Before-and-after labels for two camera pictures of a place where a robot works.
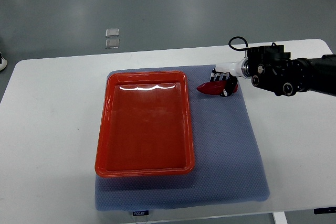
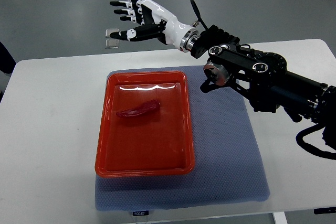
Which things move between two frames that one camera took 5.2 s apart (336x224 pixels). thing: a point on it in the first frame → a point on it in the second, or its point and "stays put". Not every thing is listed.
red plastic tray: (145, 128) stays put
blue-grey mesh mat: (227, 170) stays put
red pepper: (224, 88) → (147, 107)
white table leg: (280, 217) stays put
